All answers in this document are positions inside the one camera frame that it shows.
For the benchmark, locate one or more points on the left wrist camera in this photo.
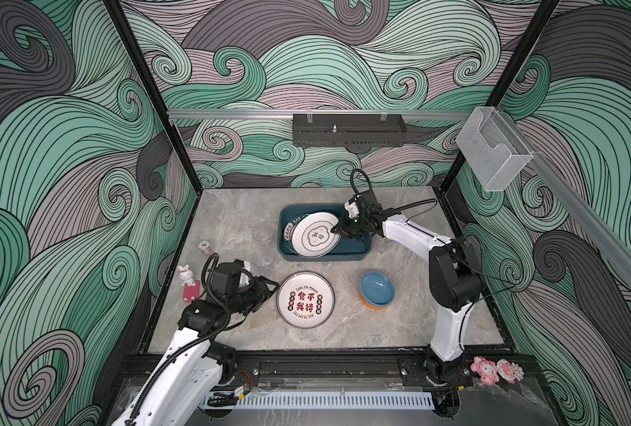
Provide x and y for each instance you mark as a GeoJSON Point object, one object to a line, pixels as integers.
{"type": "Point", "coordinates": [228, 278]}

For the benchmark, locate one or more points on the teal plastic bin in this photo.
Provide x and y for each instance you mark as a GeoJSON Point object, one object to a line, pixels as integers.
{"type": "Point", "coordinates": [346, 250]}

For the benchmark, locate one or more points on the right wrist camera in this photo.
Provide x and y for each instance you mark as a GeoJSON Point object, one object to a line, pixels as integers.
{"type": "Point", "coordinates": [363, 204]}

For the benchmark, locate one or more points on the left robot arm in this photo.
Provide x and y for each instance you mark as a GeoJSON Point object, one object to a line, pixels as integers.
{"type": "Point", "coordinates": [194, 363]}

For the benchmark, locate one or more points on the black frame post right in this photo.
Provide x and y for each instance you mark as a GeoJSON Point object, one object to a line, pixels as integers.
{"type": "Point", "coordinates": [523, 49]}

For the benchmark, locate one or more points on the pink white plush toy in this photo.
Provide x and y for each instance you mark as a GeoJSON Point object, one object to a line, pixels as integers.
{"type": "Point", "coordinates": [509, 371]}

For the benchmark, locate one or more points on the enjoy the moment plate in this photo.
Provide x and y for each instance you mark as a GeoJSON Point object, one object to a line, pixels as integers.
{"type": "Point", "coordinates": [305, 300]}

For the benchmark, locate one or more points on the black frame post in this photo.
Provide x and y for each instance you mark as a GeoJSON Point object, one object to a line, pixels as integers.
{"type": "Point", "coordinates": [523, 49]}
{"type": "Point", "coordinates": [128, 39]}

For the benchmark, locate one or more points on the black frame post left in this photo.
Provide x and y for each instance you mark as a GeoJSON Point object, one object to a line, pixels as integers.
{"type": "Point", "coordinates": [128, 39]}

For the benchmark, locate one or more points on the clear acrylic wall holder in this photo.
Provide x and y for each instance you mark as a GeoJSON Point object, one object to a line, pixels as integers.
{"type": "Point", "coordinates": [494, 147]}

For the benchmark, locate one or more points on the clear cup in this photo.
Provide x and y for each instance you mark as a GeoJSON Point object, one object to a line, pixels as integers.
{"type": "Point", "coordinates": [264, 234]}
{"type": "Point", "coordinates": [264, 257]}

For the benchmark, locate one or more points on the blue bowl on stack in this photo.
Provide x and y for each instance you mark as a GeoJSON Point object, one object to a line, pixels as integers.
{"type": "Point", "coordinates": [377, 288]}

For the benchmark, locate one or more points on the aluminium rail back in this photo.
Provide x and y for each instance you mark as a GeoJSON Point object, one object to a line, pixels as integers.
{"type": "Point", "coordinates": [285, 114]}

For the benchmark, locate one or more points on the white rabbit figurine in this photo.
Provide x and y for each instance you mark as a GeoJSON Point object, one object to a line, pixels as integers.
{"type": "Point", "coordinates": [186, 276]}

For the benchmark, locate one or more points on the aluminium rail right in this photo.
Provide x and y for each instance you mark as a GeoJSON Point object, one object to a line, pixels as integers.
{"type": "Point", "coordinates": [594, 188]}

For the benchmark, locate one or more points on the white plate cloud emblem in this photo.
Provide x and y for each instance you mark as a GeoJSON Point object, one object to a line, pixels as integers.
{"type": "Point", "coordinates": [313, 236]}

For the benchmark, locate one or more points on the white slotted cable duct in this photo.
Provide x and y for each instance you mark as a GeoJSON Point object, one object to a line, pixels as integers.
{"type": "Point", "coordinates": [336, 400]}

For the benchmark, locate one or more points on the clear cup near left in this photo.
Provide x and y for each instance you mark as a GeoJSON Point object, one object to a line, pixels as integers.
{"type": "Point", "coordinates": [264, 257]}

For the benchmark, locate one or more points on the green rim hao wei plate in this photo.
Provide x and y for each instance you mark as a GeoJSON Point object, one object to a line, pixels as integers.
{"type": "Point", "coordinates": [288, 231]}

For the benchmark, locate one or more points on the clear cup far left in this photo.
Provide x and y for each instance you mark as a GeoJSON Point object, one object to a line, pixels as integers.
{"type": "Point", "coordinates": [264, 234]}

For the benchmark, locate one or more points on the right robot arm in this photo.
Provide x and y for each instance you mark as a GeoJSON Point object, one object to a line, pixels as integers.
{"type": "Point", "coordinates": [454, 273]}

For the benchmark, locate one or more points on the pink checkered small cup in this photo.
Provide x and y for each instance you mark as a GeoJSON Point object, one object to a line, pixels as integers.
{"type": "Point", "coordinates": [205, 248]}

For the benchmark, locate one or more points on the black wall shelf tray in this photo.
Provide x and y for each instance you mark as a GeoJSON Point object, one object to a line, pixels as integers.
{"type": "Point", "coordinates": [347, 130]}

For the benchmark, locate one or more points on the orange bowl under stack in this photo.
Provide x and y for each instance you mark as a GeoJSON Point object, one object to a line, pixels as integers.
{"type": "Point", "coordinates": [375, 306]}

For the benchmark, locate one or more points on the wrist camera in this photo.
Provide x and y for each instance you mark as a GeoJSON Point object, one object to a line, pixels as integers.
{"type": "Point", "coordinates": [228, 278]}
{"type": "Point", "coordinates": [363, 204]}

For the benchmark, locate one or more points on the aluminium rail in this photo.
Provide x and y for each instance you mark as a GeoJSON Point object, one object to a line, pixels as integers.
{"type": "Point", "coordinates": [285, 114]}
{"type": "Point", "coordinates": [594, 188]}

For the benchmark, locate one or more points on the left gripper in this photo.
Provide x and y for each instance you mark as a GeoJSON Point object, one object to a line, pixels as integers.
{"type": "Point", "coordinates": [260, 291]}

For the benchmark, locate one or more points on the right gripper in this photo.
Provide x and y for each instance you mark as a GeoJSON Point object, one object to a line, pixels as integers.
{"type": "Point", "coordinates": [342, 227]}

